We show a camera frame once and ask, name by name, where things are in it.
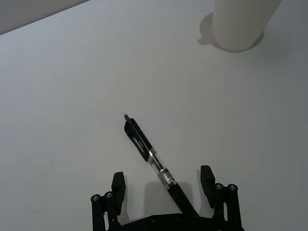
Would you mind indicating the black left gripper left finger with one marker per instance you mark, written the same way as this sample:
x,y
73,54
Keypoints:
x,y
118,190

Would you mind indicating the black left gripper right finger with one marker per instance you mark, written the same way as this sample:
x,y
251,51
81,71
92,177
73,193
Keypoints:
x,y
209,185

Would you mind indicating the white table cloth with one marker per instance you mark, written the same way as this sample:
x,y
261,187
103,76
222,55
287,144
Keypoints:
x,y
96,96

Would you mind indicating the black retractable pen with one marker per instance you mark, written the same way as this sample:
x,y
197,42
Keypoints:
x,y
154,158

